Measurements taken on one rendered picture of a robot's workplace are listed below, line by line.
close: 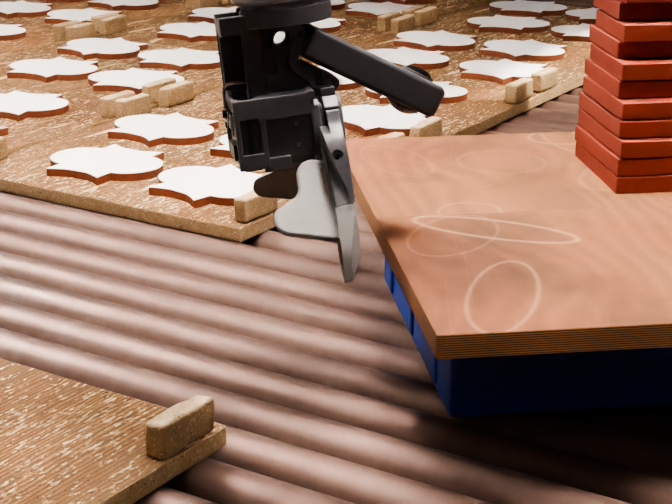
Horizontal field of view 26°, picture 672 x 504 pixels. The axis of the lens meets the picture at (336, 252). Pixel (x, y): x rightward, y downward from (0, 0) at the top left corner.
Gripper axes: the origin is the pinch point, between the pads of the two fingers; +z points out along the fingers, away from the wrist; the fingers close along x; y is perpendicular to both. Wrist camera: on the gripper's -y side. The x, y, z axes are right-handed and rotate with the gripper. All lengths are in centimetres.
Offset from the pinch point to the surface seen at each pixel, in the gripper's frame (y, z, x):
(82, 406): 21.2, 7.2, 4.1
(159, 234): 12.2, 6.7, -41.1
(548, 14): -67, 5, -147
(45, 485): 24.0, 7.7, 16.1
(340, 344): -0.6, 10.3, -8.5
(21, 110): 26, -1, -87
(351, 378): -0.1, 10.9, -1.7
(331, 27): -25, 0, -139
